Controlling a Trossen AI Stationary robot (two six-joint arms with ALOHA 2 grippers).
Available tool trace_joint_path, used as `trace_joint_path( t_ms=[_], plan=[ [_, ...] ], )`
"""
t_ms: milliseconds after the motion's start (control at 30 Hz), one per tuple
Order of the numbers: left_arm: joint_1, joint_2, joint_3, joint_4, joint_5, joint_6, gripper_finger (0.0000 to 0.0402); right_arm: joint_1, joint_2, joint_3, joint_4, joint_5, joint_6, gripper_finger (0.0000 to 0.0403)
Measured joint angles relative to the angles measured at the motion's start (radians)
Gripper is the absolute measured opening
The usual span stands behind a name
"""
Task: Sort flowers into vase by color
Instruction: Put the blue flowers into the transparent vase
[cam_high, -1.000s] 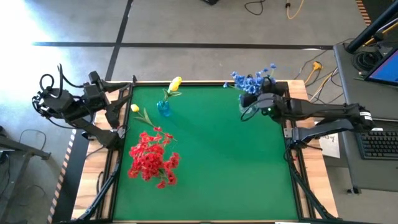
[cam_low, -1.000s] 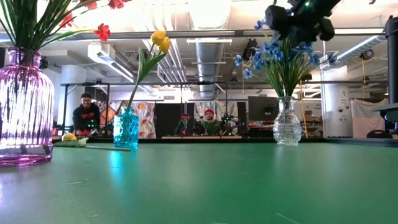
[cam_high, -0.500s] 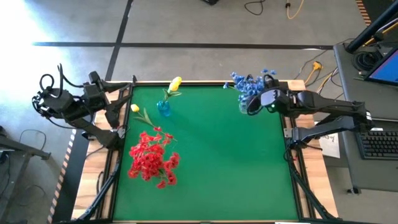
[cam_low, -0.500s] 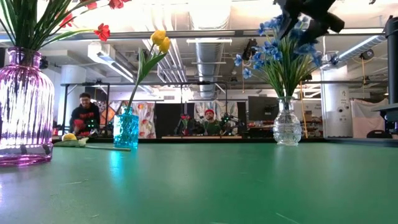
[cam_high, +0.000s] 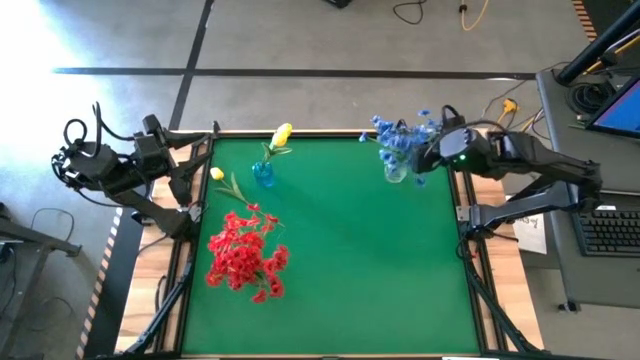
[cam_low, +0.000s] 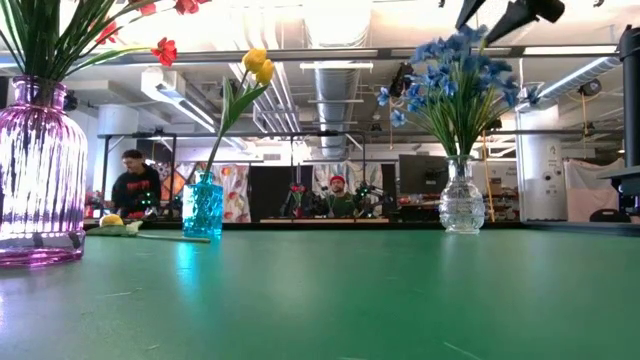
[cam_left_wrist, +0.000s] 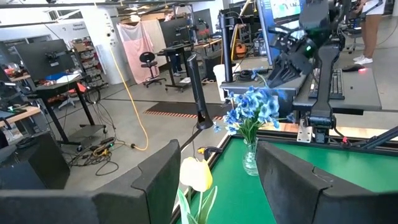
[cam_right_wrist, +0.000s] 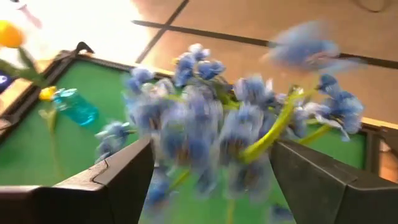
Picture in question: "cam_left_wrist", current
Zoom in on black striped-edge floor mat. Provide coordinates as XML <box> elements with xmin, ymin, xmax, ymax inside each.
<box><xmin>142</xmin><ymin>101</ymin><xmax>233</xmax><ymax>121</ymax></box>

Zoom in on black aluminium table frame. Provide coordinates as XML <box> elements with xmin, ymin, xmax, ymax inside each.
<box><xmin>170</xmin><ymin>126</ymin><xmax>398</xmax><ymax>224</ymax></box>

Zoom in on pink hanging cloth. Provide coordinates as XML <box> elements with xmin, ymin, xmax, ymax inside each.
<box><xmin>116</xmin><ymin>20</ymin><xmax>161</xmax><ymax>85</ymax></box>

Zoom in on blue artificial flower bunch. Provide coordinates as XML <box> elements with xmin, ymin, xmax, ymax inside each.
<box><xmin>248</xmin><ymin>70</ymin><xmax>296</xmax><ymax>130</ymax></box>
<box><xmin>213</xmin><ymin>111</ymin><xmax>249</xmax><ymax>146</ymax></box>
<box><xmin>223</xmin><ymin>93</ymin><xmax>259</xmax><ymax>138</ymax></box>

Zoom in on large black monitor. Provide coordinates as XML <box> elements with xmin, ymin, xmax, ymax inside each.
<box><xmin>14</xmin><ymin>39</ymin><xmax>76</xmax><ymax>82</ymax></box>

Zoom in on silver mounting bracket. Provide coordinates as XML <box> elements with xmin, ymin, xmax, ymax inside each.
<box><xmin>296</xmin><ymin>119</ymin><xmax>314</xmax><ymax>143</ymax></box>

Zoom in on black office chair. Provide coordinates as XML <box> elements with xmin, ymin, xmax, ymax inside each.
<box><xmin>139</xmin><ymin>51</ymin><xmax>167</xmax><ymax>88</ymax></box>

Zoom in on black monitor pole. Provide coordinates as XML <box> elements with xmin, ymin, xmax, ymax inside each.
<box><xmin>218</xmin><ymin>12</ymin><xmax>234</xmax><ymax>84</ymax></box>

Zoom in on monitor with blue screen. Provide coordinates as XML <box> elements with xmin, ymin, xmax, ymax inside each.
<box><xmin>257</xmin><ymin>0</ymin><xmax>307</xmax><ymax>68</ymax></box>

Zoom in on clear glass vase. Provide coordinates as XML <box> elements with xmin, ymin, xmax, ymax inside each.
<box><xmin>242</xmin><ymin>138</ymin><xmax>259</xmax><ymax>177</ymax></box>

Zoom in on wooden desk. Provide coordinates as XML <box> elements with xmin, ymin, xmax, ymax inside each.
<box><xmin>0</xmin><ymin>105</ymin><xmax>42</xmax><ymax>129</ymax></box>

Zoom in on power strip with cables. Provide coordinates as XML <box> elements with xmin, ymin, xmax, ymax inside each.
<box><xmin>62</xmin><ymin>136</ymin><xmax>125</xmax><ymax>177</ymax></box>

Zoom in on small black monitor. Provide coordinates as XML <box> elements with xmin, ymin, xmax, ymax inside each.
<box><xmin>159</xmin><ymin>17</ymin><xmax>191</xmax><ymax>48</ymax></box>

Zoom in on yellow artificial tulip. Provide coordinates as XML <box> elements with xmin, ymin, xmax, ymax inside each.
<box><xmin>176</xmin><ymin>157</ymin><xmax>218</xmax><ymax>224</ymax></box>

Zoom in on long yellow cable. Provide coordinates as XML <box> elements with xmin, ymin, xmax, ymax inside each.
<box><xmin>108</xmin><ymin>46</ymin><xmax>150</xmax><ymax>152</ymax></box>

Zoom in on green table mat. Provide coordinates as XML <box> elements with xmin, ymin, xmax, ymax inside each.
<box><xmin>174</xmin><ymin>136</ymin><xmax>398</xmax><ymax>224</ymax></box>

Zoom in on white round pillar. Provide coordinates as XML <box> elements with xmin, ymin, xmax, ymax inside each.
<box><xmin>81</xmin><ymin>6</ymin><xmax>125</xmax><ymax>85</ymax></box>

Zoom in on storage shelf with boxes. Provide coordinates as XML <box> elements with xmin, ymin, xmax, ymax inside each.
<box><xmin>70</xmin><ymin>36</ymin><xmax>109</xmax><ymax>90</ymax></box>

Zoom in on grey computer desk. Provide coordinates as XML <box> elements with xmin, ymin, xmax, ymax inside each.
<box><xmin>219</xmin><ymin>60</ymin><xmax>382</xmax><ymax>113</ymax></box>

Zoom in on black floor stand post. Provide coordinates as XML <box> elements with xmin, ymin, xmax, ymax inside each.
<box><xmin>186</xmin><ymin>54</ymin><xmax>215</xmax><ymax>131</ymax></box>

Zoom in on black standing desk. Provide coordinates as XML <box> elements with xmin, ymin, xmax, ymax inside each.
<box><xmin>156</xmin><ymin>42</ymin><xmax>200</xmax><ymax>93</ymax></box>

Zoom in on black rolling desk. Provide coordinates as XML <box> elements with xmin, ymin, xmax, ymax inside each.
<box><xmin>30</xmin><ymin>73</ymin><xmax>108</xmax><ymax>147</ymax></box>

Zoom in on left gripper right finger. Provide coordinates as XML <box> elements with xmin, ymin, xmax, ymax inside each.
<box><xmin>254</xmin><ymin>141</ymin><xmax>398</xmax><ymax>224</ymax></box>

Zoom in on person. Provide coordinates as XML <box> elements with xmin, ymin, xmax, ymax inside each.
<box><xmin>354</xmin><ymin>0</ymin><xmax>386</xmax><ymax>65</ymax></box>
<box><xmin>164</xmin><ymin>10</ymin><xmax>185</xmax><ymax>78</ymax></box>

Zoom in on coiled black cables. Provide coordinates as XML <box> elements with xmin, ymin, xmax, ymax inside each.
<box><xmin>234</xmin><ymin>68</ymin><xmax>265</xmax><ymax>82</ymax></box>

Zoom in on orange tool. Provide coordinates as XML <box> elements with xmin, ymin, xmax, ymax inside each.
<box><xmin>233</xmin><ymin>42</ymin><xmax>249</xmax><ymax>60</ymax></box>

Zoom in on black computer keyboard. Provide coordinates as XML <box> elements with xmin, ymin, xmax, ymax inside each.
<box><xmin>307</xmin><ymin>68</ymin><xmax>345</xmax><ymax>100</ymax></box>

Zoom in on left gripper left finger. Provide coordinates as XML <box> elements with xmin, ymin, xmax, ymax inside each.
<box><xmin>0</xmin><ymin>139</ymin><xmax>182</xmax><ymax>224</ymax></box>

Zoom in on black table clamp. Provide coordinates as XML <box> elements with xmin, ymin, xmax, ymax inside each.
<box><xmin>198</xmin><ymin>145</ymin><xmax>223</xmax><ymax>161</ymax></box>

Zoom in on black computer mouse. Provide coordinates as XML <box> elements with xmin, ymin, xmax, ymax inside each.
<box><xmin>341</xmin><ymin>63</ymin><xmax>367</xmax><ymax>73</ymax></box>

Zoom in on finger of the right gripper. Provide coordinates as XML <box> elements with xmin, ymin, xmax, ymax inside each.
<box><xmin>267</xmin><ymin>55</ymin><xmax>292</xmax><ymax>87</ymax></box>
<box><xmin>287</xmin><ymin>54</ymin><xmax>313</xmax><ymax>80</ymax></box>

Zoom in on white bin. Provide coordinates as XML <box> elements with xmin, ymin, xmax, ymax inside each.
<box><xmin>213</xmin><ymin>63</ymin><xmax>242</xmax><ymax>103</ymax></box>

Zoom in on black computer tower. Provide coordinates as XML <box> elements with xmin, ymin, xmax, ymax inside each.
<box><xmin>0</xmin><ymin>132</ymin><xmax>71</xmax><ymax>190</ymax></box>

